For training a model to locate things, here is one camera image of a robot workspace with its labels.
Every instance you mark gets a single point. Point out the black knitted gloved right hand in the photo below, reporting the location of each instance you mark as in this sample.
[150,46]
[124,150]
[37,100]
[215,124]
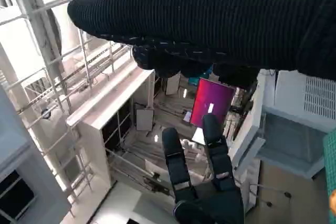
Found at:
[210,19]

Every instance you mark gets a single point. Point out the bare black left hand, blue tape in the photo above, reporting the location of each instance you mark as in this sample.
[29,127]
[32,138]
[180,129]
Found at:
[218,203]

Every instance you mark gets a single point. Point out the long braided toy bread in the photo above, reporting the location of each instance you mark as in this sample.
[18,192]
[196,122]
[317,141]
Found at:
[333,199]

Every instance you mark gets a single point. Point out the magenta monitor screen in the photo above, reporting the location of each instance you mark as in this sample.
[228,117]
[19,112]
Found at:
[210,95]

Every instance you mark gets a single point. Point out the green cutting mat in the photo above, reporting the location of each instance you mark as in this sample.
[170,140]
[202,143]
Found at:
[331,161]

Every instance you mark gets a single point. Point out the white desk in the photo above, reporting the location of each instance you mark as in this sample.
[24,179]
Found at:
[110,98]

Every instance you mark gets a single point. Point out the white cabinet with perforated side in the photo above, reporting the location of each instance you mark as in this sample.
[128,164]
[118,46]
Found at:
[315,98]

